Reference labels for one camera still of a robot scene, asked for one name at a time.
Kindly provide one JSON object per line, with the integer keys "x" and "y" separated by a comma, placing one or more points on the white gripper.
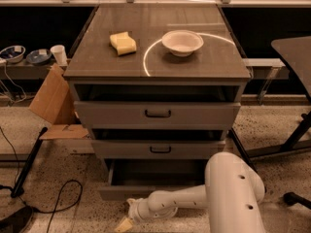
{"x": 136, "y": 211}

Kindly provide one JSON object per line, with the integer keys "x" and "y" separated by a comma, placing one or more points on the grey bottom drawer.
{"x": 136, "y": 178}

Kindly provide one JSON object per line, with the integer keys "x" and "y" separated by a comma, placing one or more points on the grey drawer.
{"x": 136, "y": 178}
{"x": 131, "y": 149}
{"x": 157, "y": 115}

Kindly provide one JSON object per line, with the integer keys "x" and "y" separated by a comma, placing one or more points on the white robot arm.
{"x": 231, "y": 194}

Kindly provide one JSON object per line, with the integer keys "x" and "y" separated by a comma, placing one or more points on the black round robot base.
{"x": 16, "y": 222}

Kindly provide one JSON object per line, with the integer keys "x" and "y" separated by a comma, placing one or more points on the grey middle drawer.
{"x": 131, "y": 149}

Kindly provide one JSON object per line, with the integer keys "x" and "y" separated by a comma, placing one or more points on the grey top drawer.
{"x": 157, "y": 115}

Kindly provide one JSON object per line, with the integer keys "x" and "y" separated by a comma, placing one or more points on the grey drawer cabinet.
{"x": 213, "y": 74}

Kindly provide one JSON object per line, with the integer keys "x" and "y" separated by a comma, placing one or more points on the black left stand leg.
{"x": 18, "y": 188}

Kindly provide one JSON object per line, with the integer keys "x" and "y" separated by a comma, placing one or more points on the black stand leg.
{"x": 232, "y": 134}
{"x": 18, "y": 188}

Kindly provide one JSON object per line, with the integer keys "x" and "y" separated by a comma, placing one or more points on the black right stand leg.
{"x": 232, "y": 134}

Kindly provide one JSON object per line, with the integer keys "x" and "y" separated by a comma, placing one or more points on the brown cardboard box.
{"x": 54, "y": 104}

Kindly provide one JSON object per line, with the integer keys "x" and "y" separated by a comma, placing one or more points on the black caster foot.
{"x": 291, "y": 198}

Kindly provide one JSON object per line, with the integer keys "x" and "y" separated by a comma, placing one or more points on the yellow sponge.
{"x": 123, "y": 43}

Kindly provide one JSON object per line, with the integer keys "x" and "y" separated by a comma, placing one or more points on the white paper cup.
{"x": 59, "y": 53}

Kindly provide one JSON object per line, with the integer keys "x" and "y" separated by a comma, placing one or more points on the blue bowl right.
{"x": 39, "y": 57}

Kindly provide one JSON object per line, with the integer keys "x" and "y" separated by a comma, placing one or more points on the blue bowl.
{"x": 13, "y": 54}
{"x": 39, "y": 57}

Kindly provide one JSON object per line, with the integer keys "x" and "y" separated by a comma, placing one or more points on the white bowl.
{"x": 182, "y": 43}

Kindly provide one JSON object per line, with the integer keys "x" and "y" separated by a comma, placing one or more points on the blue bowl left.
{"x": 13, "y": 54}

